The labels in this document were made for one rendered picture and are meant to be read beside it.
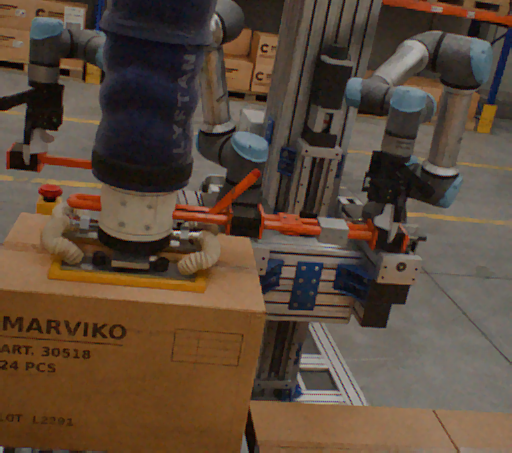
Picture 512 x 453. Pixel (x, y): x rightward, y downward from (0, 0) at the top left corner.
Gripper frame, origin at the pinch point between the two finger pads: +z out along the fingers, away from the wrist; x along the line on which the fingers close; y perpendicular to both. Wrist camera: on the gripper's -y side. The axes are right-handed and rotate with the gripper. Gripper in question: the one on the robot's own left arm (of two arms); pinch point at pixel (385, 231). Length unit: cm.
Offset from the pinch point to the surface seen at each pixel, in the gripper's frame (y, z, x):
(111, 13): 70, -42, 7
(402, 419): -26, 67, -17
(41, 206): 88, 21, -45
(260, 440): 20, 66, -4
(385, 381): -64, 120, -117
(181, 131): 53, -20, 7
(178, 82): 55, -31, 9
